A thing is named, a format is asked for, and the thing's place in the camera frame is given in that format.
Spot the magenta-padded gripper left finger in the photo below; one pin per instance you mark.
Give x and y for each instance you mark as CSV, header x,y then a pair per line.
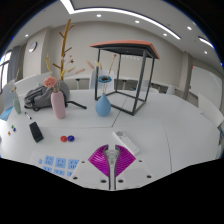
x,y
98,161

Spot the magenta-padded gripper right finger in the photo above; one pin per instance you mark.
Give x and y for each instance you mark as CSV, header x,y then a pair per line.
x,y
126,161

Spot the white remote control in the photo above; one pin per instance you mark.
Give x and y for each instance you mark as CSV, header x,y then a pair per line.
x,y
126,142

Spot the blue round magnet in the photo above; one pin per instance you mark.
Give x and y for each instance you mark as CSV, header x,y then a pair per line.
x,y
70,138

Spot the red round magnet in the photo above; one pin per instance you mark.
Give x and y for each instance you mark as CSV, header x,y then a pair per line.
x,y
63,138

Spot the blue vase with flowers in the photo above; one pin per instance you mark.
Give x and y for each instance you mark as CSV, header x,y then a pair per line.
x,y
103,107

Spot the black rectangular case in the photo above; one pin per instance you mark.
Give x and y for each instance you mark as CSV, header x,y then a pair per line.
x,y
36,132

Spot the pink vase with flowers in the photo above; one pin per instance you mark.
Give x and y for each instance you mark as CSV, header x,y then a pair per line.
x,y
58,105

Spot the black marker pen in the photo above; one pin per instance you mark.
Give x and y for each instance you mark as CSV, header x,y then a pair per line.
x,y
28,115

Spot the grey backpack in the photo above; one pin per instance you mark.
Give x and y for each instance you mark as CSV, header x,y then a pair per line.
x,y
41,96

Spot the small green magnet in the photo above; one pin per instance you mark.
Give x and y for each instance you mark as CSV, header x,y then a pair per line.
x,y
12,126

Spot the green vase with dried flowers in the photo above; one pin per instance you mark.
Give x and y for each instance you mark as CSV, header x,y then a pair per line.
x,y
17,106

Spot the black-framed stand with orange top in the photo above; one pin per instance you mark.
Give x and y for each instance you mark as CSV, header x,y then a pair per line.
x,y
126,46

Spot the wooden coat tree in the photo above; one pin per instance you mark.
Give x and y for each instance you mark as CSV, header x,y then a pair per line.
x,y
63,50

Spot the grey curtain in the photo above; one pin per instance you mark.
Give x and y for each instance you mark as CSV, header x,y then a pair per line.
x,y
14,63

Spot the window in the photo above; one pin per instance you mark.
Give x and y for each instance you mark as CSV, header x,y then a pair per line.
x,y
4,71

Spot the round ceiling spotlights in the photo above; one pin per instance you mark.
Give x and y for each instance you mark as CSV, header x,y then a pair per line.
x,y
98,15

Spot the long ceiling light strip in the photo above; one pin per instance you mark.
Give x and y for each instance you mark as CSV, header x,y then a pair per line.
x,y
126,13

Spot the white wall board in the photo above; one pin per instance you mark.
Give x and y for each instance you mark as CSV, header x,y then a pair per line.
x,y
206,83

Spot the round wall clock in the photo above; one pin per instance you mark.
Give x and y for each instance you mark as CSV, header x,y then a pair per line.
x,y
32,46

